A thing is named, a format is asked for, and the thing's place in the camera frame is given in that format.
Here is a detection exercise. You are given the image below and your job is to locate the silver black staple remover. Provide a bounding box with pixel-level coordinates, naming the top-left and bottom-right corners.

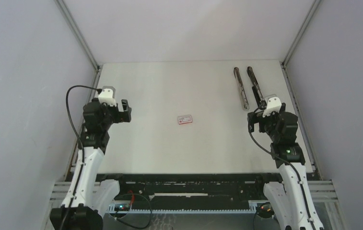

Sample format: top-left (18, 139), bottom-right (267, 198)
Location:
top-left (233, 67), bottom-right (250, 111)

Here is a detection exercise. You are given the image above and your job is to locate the black stapler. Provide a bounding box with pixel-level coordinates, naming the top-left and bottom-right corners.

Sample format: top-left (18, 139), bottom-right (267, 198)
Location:
top-left (246, 66), bottom-right (267, 110)

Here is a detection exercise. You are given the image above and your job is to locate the red white staple box sleeve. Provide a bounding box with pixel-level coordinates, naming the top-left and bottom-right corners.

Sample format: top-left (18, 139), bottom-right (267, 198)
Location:
top-left (177, 115), bottom-right (193, 125)

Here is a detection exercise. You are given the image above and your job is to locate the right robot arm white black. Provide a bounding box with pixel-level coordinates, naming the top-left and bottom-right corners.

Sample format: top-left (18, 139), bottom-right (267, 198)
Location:
top-left (247, 105), bottom-right (325, 230)

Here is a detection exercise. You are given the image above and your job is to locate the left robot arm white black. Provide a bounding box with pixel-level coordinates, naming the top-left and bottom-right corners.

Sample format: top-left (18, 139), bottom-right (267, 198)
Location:
top-left (49, 99), bottom-right (132, 230)

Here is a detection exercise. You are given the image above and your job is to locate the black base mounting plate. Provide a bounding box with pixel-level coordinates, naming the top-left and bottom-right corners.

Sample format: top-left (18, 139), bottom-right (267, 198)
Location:
top-left (96, 173), bottom-right (282, 210)

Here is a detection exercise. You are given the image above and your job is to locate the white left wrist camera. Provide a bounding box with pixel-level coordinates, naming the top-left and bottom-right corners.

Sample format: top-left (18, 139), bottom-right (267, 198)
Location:
top-left (97, 86), bottom-right (117, 107)

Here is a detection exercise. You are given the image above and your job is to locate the right black camera cable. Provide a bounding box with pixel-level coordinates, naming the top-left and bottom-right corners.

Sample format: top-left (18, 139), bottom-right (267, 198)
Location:
top-left (248, 109), bottom-right (316, 230)

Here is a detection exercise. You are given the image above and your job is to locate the right controller board with wires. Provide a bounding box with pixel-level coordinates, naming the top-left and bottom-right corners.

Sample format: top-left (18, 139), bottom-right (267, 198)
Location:
top-left (252, 202), bottom-right (275, 230)

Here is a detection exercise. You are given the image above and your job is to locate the white cable duct strip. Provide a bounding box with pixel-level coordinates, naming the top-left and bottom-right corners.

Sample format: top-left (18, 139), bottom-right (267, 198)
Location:
top-left (105, 203), bottom-right (258, 214)

